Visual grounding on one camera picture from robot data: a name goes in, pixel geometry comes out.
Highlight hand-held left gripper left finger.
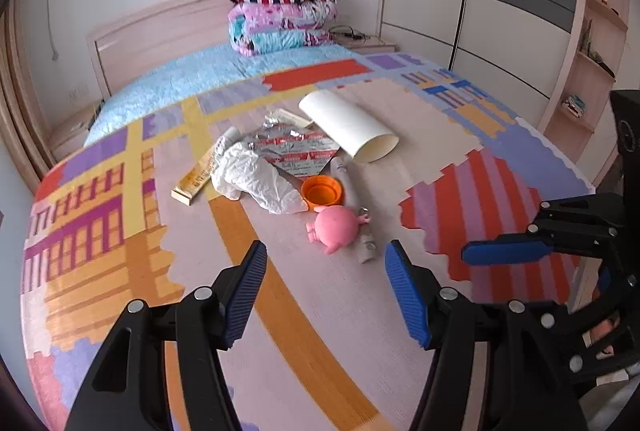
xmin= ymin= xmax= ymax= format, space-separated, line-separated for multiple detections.
xmin=65 ymin=240 xmax=268 ymax=431

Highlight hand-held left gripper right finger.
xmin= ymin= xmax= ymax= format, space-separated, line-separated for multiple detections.
xmin=384 ymin=239 xmax=588 ymax=431

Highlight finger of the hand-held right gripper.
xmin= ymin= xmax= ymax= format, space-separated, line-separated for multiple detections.
xmin=537 ymin=303 xmax=640 ymax=384
xmin=461 ymin=192 xmax=626 ymax=268

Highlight gold and white ointment tube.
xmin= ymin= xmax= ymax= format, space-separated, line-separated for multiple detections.
xmin=171 ymin=127 xmax=241 ymax=206

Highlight person's right forearm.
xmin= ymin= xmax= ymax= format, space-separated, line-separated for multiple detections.
xmin=580 ymin=373 xmax=640 ymax=431

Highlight person's right hand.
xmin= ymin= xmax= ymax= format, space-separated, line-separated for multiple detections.
xmin=587 ymin=317 xmax=622 ymax=358

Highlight small blue toy car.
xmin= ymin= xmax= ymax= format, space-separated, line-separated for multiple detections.
xmin=562 ymin=94 xmax=588 ymax=118

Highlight crumpled white plastic bag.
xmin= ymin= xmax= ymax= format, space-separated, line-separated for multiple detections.
xmin=211 ymin=141 xmax=309 ymax=215

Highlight colourful printed blanket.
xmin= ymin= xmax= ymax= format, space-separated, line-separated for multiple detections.
xmin=20 ymin=52 xmax=596 ymax=431

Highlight orange cup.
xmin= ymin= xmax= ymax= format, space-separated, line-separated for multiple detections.
xmin=301 ymin=175 xmax=344 ymax=212

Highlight silver blister pack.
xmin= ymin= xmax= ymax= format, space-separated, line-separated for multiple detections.
xmin=243 ymin=124 xmax=339 ymax=177

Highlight white cardboard tube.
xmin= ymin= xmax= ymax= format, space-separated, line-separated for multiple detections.
xmin=299 ymin=90 xmax=401 ymax=163

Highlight blue floral bedsheet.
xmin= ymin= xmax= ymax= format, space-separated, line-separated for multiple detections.
xmin=82 ymin=42 xmax=373 ymax=147

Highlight white wardrobe with grey stripe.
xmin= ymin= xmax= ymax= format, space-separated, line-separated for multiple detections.
xmin=377 ymin=0 xmax=591 ymax=127

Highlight wooden nightstand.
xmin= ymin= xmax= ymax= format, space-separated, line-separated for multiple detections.
xmin=47 ymin=104 xmax=106 ymax=162
xmin=340 ymin=36 xmax=398 ymax=54

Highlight blue cartoon quilt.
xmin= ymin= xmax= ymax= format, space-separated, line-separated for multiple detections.
xmin=228 ymin=22 xmax=335 ymax=57

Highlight pink floral quilt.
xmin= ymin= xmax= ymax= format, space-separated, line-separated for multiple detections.
xmin=227 ymin=1 xmax=338 ymax=32

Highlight light wooden headboard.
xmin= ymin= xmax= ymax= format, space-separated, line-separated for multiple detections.
xmin=86 ymin=0 xmax=241 ymax=99

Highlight pink pig keychain toy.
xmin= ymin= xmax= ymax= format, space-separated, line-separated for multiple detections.
xmin=306 ymin=205 xmax=373 ymax=256

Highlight black cables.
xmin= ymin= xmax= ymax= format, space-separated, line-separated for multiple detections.
xmin=327 ymin=25 xmax=368 ymax=43

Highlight wooden door frame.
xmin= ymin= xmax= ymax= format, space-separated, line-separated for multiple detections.
xmin=0 ymin=1 xmax=56 ymax=182

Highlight thin wall cable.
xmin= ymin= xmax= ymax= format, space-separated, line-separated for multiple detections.
xmin=44 ymin=0 xmax=60 ymax=62

